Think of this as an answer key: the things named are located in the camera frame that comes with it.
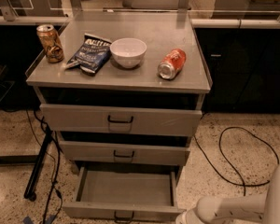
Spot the black floor cables left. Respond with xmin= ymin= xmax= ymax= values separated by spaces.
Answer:
xmin=25 ymin=109 xmax=63 ymax=224

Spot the blue potato chip bag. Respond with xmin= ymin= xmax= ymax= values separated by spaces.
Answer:
xmin=64 ymin=34 xmax=112 ymax=76

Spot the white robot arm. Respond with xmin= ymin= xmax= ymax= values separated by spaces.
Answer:
xmin=175 ymin=164 xmax=280 ymax=224

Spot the grey bottom drawer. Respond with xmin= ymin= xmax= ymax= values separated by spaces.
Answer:
xmin=63 ymin=163 xmax=183 ymax=224

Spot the grey drawer cabinet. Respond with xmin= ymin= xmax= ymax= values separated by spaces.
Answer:
xmin=27 ymin=12 xmax=211 ymax=173

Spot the black floor cable right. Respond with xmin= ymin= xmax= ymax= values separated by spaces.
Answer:
xmin=194 ymin=126 xmax=280 ymax=198

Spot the grey drawer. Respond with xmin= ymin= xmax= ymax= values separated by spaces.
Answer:
xmin=63 ymin=163 xmax=183 ymax=224
xmin=59 ymin=132 xmax=189 ymax=166
xmin=40 ymin=104 xmax=202 ymax=136

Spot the black stand leg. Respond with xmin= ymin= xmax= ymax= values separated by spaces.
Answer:
xmin=24 ymin=127 xmax=51 ymax=202

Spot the grey middle drawer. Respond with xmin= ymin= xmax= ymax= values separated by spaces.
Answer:
xmin=59 ymin=132 xmax=189 ymax=166

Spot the orange soda can lying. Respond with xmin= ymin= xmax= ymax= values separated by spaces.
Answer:
xmin=158 ymin=49 xmax=186 ymax=80

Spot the grey top drawer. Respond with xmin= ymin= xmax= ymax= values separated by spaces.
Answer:
xmin=40 ymin=104 xmax=202 ymax=136

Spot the gold upright soda can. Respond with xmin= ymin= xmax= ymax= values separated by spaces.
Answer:
xmin=36 ymin=24 xmax=63 ymax=63

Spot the blue tape on floor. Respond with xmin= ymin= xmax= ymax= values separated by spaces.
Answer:
xmin=22 ymin=215 xmax=56 ymax=224

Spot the white bowl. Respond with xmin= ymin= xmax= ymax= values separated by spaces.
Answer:
xmin=110 ymin=38 xmax=147 ymax=69

